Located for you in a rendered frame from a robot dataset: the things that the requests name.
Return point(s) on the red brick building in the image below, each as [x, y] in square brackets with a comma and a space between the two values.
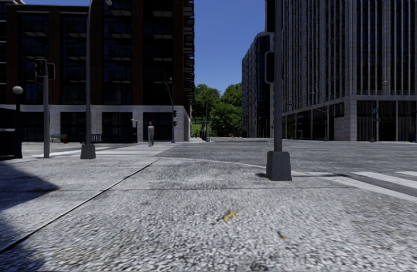
[127, 61]

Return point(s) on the glass tower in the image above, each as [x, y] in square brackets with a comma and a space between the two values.
[256, 95]

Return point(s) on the blue letter box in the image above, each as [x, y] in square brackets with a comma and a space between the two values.
[204, 135]

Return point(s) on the green bench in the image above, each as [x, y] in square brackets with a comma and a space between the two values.
[59, 137]

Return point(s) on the trees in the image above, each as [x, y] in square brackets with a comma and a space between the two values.
[222, 112]

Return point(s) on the person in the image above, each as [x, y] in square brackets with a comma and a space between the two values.
[150, 133]

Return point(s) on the white box on a post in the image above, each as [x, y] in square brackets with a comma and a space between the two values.
[134, 129]

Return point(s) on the pale concrete building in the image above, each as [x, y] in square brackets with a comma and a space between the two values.
[351, 68]

